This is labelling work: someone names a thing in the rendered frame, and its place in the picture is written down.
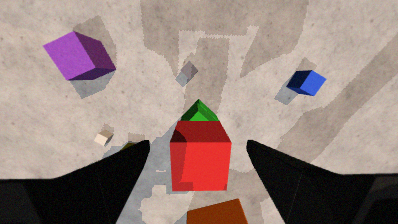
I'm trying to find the blue cube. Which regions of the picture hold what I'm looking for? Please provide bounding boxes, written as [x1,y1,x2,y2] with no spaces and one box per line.
[286,70,326,96]

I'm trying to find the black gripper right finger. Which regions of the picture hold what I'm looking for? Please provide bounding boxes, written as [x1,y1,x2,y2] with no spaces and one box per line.
[246,140,398,224]

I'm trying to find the green block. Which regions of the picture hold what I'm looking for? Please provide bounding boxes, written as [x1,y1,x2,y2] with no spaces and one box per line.
[180,103,217,121]
[181,99,219,121]

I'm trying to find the purple cube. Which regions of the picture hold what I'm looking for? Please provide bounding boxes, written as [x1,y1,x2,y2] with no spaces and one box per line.
[43,31,117,81]

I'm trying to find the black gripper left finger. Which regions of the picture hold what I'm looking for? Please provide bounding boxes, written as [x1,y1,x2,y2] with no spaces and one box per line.
[0,140,150,224]

